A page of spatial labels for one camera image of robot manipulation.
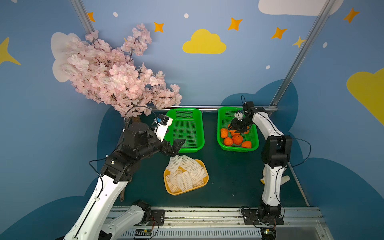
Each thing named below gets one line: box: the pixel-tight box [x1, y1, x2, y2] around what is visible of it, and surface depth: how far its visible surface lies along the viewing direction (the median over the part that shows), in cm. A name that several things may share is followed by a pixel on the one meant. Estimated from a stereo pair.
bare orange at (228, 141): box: [223, 137, 233, 147], surface depth 101 cm
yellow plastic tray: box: [163, 159, 209, 196], surface depth 83 cm
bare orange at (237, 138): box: [232, 133, 243, 145], surface depth 101 cm
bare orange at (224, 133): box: [221, 128, 228, 139], surface depth 106 cm
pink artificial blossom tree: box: [61, 23, 182, 123], surface depth 70 cm
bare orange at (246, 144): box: [241, 141, 252, 148], surface depth 98 cm
